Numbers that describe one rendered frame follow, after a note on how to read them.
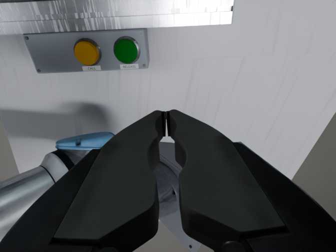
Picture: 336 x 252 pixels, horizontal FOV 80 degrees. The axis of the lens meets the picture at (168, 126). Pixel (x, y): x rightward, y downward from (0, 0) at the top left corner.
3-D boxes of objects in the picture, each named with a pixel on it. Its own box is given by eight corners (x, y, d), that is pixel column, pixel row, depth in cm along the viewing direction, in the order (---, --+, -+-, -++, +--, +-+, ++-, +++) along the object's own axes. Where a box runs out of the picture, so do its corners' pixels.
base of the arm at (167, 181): (174, 219, 58) (148, 243, 51) (141, 182, 64) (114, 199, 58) (191, 188, 49) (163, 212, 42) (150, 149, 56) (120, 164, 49)
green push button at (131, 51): (139, 60, 38) (138, 63, 36) (118, 61, 38) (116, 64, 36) (137, 37, 36) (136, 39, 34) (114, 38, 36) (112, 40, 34)
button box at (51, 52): (150, 60, 43) (148, 69, 38) (51, 65, 43) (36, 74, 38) (146, 24, 39) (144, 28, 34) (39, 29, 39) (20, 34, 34)
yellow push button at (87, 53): (102, 62, 38) (99, 64, 36) (81, 63, 38) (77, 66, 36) (97, 39, 36) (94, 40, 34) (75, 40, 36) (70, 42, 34)
